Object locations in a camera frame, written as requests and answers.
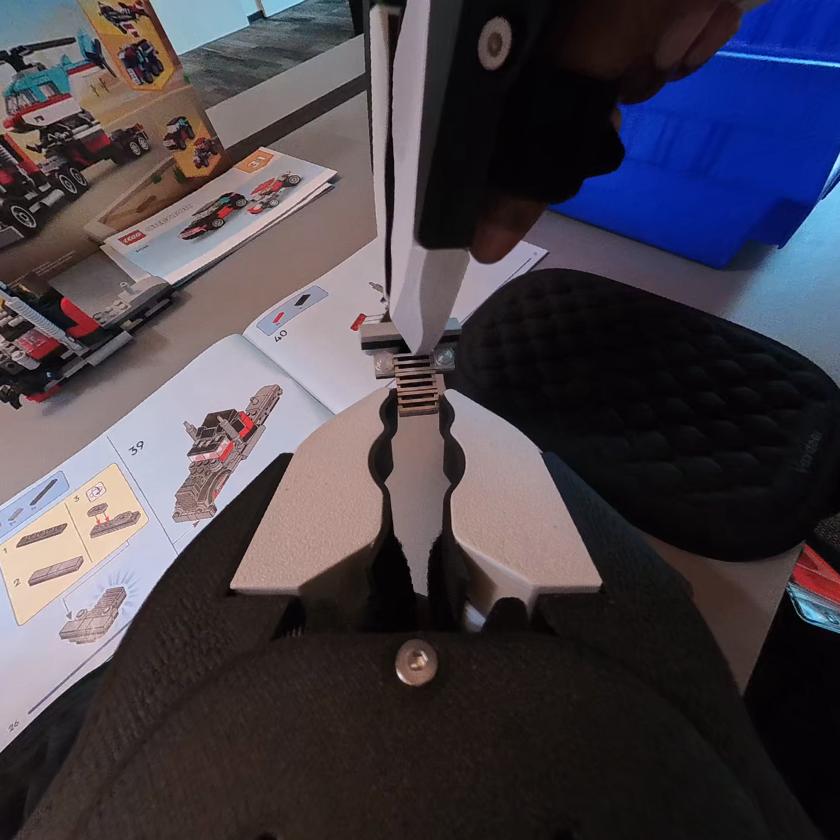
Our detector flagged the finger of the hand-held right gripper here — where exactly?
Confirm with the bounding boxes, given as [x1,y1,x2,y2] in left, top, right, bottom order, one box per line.
[389,0,471,357]
[367,0,396,322]

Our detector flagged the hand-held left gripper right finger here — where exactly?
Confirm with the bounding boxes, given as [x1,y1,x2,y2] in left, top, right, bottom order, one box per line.
[427,389,603,632]

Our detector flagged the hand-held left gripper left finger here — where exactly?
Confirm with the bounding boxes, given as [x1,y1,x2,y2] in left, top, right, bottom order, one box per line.
[228,387,416,634]

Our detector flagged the lego truck model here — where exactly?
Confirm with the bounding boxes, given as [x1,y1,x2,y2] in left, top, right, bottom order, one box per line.
[0,274,179,411]

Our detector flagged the yellow lego box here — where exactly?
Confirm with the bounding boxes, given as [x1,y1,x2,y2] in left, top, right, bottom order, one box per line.
[0,0,232,277]

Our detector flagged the person's right hand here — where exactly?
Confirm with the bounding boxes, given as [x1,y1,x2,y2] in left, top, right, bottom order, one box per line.
[471,0,746,265]

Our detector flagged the black wrist rest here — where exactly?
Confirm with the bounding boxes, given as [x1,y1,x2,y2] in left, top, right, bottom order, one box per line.
[446,268,833,563]

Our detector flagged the open instruction booklet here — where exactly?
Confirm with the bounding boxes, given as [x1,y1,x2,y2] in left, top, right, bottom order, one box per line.
[0,246,549,756]

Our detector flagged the closed instruction booklet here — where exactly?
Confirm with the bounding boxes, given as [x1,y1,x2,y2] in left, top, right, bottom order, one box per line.
[101,147,339,287]

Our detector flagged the large blue storage bin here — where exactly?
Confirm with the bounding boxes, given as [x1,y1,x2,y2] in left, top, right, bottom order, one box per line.
[543,0,840,271]

